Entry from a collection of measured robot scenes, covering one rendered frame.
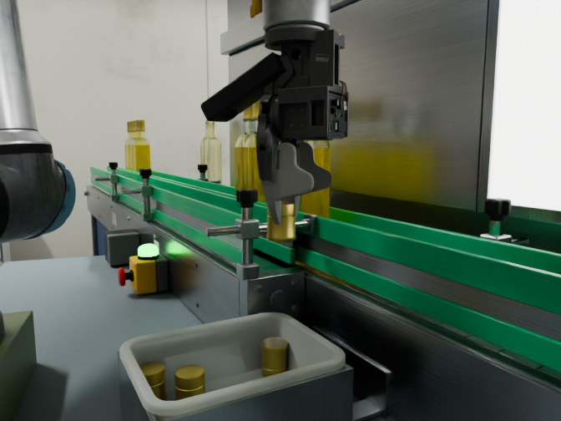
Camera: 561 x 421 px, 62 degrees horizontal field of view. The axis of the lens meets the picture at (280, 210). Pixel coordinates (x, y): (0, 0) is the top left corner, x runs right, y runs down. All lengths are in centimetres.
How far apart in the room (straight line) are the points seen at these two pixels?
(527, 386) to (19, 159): 64
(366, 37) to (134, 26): 321
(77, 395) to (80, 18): 349
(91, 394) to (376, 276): 40
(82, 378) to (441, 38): 70
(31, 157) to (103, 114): 317
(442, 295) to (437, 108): 31
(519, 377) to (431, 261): 14
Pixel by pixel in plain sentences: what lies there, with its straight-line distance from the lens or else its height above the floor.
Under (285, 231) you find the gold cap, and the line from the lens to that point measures 55.
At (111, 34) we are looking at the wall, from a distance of 396.
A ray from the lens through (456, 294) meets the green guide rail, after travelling 52.
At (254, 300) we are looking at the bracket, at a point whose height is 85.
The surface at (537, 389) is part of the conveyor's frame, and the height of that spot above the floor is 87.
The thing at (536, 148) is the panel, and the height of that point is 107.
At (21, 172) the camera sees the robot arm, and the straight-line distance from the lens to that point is 72.
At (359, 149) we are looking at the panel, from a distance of 87.
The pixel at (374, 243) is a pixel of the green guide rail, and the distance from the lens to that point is 60.
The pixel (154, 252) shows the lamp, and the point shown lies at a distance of 105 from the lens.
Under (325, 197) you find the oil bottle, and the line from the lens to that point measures 78.
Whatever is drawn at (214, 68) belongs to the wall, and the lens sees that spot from 399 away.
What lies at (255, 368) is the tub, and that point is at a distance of 67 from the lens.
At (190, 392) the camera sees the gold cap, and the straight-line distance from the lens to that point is 57.
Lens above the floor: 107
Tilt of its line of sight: 8 degrees down
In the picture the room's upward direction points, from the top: straight up
